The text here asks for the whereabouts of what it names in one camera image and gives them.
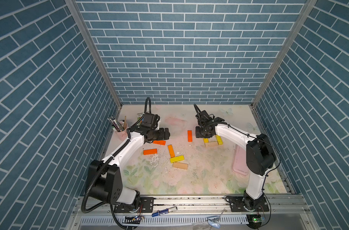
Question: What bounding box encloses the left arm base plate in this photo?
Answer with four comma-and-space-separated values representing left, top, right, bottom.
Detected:
114, 197, 154, 213

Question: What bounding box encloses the pink plastic tray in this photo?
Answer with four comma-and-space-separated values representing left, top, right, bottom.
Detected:
232, 145, 249, 176

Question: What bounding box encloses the amber orange block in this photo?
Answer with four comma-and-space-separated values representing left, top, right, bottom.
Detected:
168, 145, 175, 158

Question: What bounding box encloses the green led circuit board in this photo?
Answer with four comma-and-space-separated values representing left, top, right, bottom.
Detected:
246, 214, 263, 230

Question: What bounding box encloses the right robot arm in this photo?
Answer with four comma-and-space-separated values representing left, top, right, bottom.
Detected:
194, 104, 277, 211

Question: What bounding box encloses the highlighter marker pack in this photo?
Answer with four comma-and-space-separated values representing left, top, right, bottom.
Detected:
137, 113, 144, 120

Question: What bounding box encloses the blue screwdriver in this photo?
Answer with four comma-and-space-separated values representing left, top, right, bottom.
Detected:
151, 206, 178, 217

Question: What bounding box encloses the pink pen holder cup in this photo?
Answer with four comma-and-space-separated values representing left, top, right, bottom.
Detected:
108, 116, 128, 140

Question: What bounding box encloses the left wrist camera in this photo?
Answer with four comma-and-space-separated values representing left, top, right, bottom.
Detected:
151, 114, 160, 129

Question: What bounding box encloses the aluminium front rail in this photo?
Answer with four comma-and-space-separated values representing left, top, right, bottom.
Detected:
73, 194, 310, 216

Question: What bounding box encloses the blue white tape dispenser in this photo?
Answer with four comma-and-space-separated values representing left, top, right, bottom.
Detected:
207, 215, 221, 229

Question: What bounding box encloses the natural wood block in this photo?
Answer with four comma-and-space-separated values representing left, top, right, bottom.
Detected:
173, 162, 188, 170
204, 141, 219, 147

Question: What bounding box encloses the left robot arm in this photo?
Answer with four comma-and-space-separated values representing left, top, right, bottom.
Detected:
81, 97, 170, 213

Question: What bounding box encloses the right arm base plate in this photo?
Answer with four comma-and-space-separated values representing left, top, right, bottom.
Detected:
225, 195, 269, 212

